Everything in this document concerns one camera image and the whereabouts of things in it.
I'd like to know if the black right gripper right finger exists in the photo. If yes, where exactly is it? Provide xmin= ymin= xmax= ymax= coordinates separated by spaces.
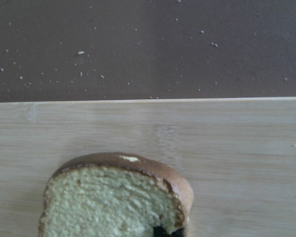
xmin=153 ymin=226 xmax=185 ymax=237

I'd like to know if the bread slice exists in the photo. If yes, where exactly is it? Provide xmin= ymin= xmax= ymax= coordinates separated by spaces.
xmin=38 ymin=153 xmax=194 ymax=237

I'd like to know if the wooden cutting board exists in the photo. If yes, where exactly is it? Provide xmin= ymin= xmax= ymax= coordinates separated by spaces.
xmin=0 ymin=97 xmax=296 ymax=237

